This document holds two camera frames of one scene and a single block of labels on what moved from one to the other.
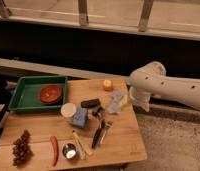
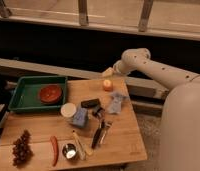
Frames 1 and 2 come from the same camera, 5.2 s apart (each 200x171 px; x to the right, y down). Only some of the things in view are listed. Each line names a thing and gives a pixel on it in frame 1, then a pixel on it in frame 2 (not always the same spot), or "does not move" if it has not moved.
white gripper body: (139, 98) to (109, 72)
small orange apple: (107, 85) does not move
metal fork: (107, 124) does not move
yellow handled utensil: (79, 145) does not move
